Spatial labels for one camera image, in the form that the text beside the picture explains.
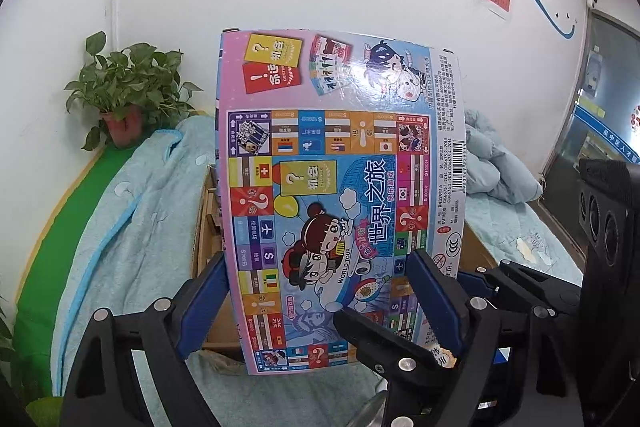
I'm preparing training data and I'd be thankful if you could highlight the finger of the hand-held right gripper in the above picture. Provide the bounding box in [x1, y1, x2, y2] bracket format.
[459, 259, 583, 308]

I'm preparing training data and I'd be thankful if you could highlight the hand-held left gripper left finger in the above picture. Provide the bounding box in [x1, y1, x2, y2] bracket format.
[60, 251, 229, 427]

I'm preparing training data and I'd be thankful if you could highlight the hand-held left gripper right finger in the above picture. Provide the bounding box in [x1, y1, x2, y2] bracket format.
[334, 249, 576, 427]

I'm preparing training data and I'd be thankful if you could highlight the brown cardboard box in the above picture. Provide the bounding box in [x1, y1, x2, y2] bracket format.
[192, 164, 501, 363]

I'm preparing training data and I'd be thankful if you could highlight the colourful board game box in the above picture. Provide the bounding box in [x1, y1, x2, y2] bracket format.
[214, 28, 468, 378]

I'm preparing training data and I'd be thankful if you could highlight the light blue quilted blanket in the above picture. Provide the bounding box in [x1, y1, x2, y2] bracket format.
[52, 114, 586, 427]

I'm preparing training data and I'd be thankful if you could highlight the light blue padded jacket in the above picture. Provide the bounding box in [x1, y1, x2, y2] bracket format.
[462, 109, 543, 205]

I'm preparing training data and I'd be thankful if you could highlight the glass door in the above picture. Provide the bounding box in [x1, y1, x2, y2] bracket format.
[542, 7, 640, 258]

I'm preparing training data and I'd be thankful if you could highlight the large-leaf green plant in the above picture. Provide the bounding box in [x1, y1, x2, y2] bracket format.
[0, 292, 63, 427]

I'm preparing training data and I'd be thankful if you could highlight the potted green plant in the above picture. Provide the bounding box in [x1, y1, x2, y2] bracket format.
[64, 32, 203, 152]

